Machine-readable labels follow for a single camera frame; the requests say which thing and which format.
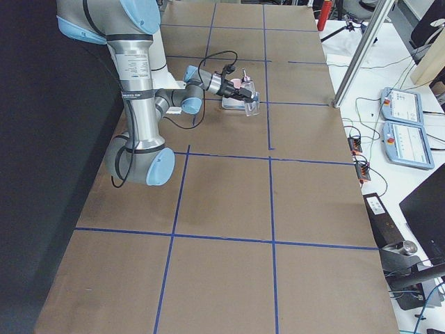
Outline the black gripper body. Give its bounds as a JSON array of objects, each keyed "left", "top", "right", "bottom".
[{"left": 220, "top": 79, "right": 249, "bottom": 100}]

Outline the pink plastic cup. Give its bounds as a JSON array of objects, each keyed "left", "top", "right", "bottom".
[{"left": 230, "top": 78, "right": 243, "bottom": 89}]

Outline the clear glass sauce bottle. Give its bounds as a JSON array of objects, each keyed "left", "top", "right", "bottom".
[{"left": 241, "top": 68, "right": 259, "bottom": 116}]

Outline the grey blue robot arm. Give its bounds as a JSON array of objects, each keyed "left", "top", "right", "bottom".
[{"left": 56, "top": 1, "right": 258, "bottom": 186}]

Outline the white digital kitchen scale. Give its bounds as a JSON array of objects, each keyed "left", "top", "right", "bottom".
[{"left": 222, "top": 92, "right": 259, "bottom": 113}]

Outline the red cylinder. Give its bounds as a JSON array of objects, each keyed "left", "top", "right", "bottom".
[{"left": 317, "top": 0, "right": 332, "bottom": 31}]

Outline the upper orange black connector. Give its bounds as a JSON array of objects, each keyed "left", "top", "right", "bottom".
[{"left": 347, "top": 136, "right": 362, "bottom": 156}]

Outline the orange black connector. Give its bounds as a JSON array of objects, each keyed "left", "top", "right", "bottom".
[
  {"left": 353, "top": 155, "right": 371, "bottom": 184},
  {"left": 347, "top": 136, "right": 362, "bottom": 156}
]

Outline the lower orange black connector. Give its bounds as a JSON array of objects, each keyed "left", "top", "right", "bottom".
[{"left": 353, "top": 155, "right": 371, "bottom": 184}]

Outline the upper teach pendant tablet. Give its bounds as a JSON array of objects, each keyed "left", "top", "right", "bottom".
[{"left": 380, "top": 87, "right": 424, "bottom": 125}]

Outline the teach pendant tablet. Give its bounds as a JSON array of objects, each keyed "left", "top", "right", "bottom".
[
  {"left": 382, "top": 121, "right": 435, "bottom": 170},
  {"left": 380, "top": 87, "right": 424, "bottom": 125}
]

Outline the lower teach pendant tablet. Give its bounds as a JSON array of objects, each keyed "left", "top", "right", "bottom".
[{"left": 382, "top": 121, "right": 435, "bottom": 170}]

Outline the black labelled box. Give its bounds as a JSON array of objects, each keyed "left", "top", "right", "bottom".
[{"left": 363, "top": 193, "right": 405, "bottom": 248}]

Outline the black monitor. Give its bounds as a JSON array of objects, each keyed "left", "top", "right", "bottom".
[{"left": 399, "top": 165, "right": 444, "bottom": 260}]

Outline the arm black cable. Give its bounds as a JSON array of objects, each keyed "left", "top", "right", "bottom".
[{"left": 110, "top": 50, "right": 239, "bottom": 189}]

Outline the aluminium frame post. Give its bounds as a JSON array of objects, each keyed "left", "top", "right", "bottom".
[{"left": 332, "top": 0, "right": 395, "bottom": 108}]

